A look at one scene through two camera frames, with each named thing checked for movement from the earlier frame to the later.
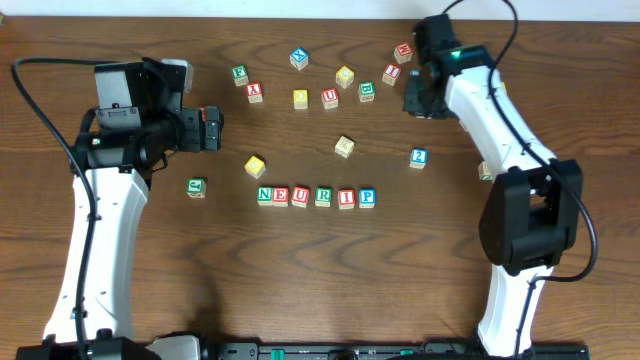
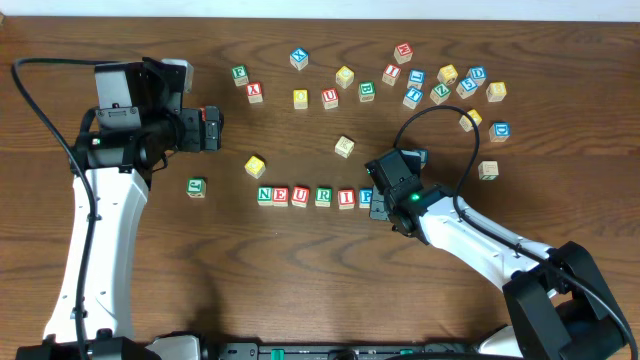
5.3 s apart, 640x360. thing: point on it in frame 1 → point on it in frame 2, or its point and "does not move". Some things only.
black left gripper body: x=211 y=128 does not move
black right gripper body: x=415 y=95 → x=379 y=201
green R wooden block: x=323 y=197 does not move
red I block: x=346 y=199 does not move
